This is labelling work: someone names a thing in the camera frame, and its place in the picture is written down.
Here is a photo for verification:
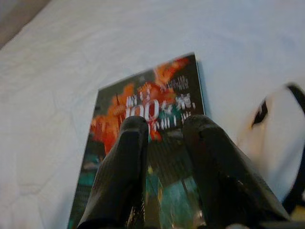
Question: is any white quilted mattress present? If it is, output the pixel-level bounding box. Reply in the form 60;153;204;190
0;0;305;229

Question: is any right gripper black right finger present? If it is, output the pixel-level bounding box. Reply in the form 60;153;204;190
182;114;290;229

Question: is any yellow cartoon egg blanket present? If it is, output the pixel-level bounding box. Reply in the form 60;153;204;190
234;82;305;229

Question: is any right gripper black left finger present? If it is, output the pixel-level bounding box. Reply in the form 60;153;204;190
77;116;150;229

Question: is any dark red-green cover book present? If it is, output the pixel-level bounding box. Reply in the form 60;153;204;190
68;52;207;229

